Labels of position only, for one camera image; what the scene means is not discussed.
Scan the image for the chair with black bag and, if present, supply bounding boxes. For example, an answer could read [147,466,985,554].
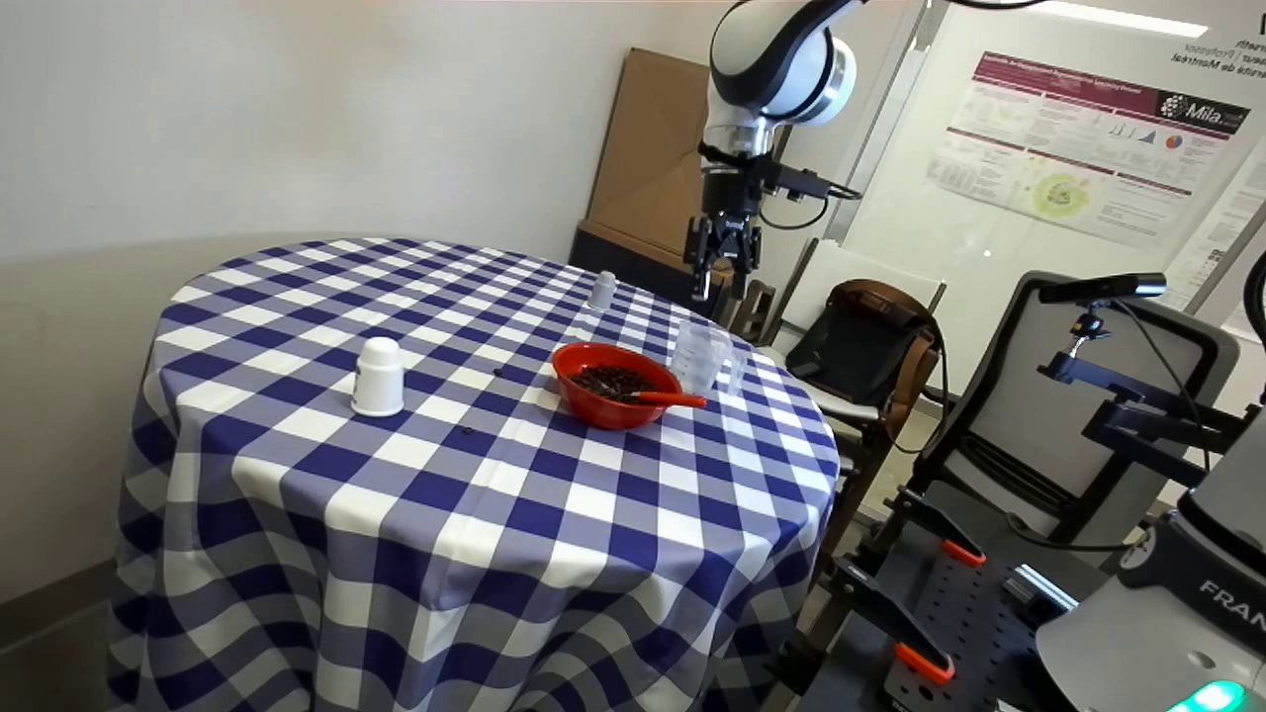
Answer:
[784,275,952,449]

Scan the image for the red spoon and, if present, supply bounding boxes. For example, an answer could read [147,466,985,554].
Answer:
[617,379,712,413]

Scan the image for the dark brown bowl contents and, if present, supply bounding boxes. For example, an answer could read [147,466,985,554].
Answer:
[572,363,651,404]

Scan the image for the black office chair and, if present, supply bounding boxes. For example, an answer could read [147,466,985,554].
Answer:
[906,271,1241,560]

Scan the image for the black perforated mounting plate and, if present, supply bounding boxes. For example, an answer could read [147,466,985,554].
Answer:
[803,527,1111,712]

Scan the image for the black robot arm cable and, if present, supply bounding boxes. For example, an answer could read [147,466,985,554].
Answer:
[757,184,833,238]

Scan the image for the small clear plastic cup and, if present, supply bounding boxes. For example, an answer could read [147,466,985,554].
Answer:
[585,271,620,321]

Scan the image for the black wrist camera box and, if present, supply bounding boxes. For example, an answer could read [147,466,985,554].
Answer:
[759,164,866,211]

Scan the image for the black blue camera mount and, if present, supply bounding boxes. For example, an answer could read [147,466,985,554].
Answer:
[1032,271,1259,486]

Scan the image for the black orange clamp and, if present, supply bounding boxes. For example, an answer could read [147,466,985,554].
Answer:
[825,560,960,694]
[895,486,993,575]

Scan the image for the white purple wall poster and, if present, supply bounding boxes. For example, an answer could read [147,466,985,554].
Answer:
[920,47,1259,255]

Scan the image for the white wall board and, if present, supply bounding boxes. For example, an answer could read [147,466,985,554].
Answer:
[815,0,1266,399]

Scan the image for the red bowl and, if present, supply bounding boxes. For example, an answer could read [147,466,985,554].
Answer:
[544,337,688,432]

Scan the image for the grey Franka robot base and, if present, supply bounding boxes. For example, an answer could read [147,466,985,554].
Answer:
[1032,449,1266,712]

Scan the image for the brown cardboard box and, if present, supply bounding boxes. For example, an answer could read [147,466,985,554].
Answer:
[580,47,722,275]

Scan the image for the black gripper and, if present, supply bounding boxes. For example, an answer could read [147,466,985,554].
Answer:
[688,196,767,321]

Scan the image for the clear plastic jug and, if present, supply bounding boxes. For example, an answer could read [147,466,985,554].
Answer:
[663,313,737,399]

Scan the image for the small white plastic cup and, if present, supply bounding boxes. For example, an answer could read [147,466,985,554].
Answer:
[347,334,411,422]

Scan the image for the blue white checkered tablecloth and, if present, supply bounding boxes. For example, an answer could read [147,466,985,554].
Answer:
[104,233,846,712]

